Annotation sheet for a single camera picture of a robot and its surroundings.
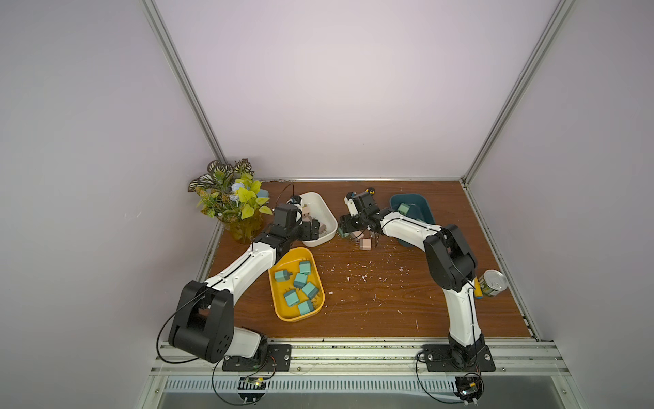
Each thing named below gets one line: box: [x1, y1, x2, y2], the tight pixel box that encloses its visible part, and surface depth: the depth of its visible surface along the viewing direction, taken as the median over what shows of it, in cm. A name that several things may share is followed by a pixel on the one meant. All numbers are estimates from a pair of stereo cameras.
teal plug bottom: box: [301, 282, 319, 300], surface depth 86 cm
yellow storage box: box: [268, 247, 326, 323], surface depth 87 cm
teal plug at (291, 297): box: [284, 289, 299, 308], surface depth 85 cm
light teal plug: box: [274, 270, 293, 283], surface depth 89 cm
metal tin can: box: [478, 269, 510, 297], surface depth 85 cm
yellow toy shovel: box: [474, 276, 484, 300], surface depth 86 cm
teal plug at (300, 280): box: [293, 273, 308, 289], surface depth 89 cm
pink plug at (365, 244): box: [359, 238, 372, 251], surface depth 99 cm
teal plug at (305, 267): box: [299, 260, 311, 276], surface depth 92 cm
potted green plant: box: [188, 158, 274, 245], surface depth 90 cm
